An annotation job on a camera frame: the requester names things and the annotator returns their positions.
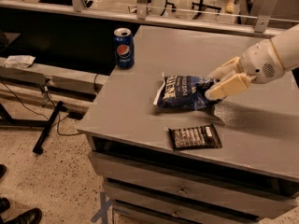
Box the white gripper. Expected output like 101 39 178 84
205 39 286 100

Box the blue chip bag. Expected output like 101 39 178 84
153 75 218 111

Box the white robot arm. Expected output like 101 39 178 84
205 25 299 100

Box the black RXBAR chocolate bar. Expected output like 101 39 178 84
168 124 222 151

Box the metal railing with posts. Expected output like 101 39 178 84
0 0 299 37

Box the grey drawer cabinet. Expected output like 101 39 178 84
78 26 299 224

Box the blue Pepsi can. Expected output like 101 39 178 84
113 28 135 69

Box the grey side bench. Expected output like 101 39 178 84
0 58 108 113

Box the black table leg stand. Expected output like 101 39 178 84
33 101 64 155

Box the white tissue pack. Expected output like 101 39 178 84
4 55 36 69

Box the black shoe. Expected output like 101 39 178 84
4 208 42 224

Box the black cable on floor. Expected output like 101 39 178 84
0 74 101 137

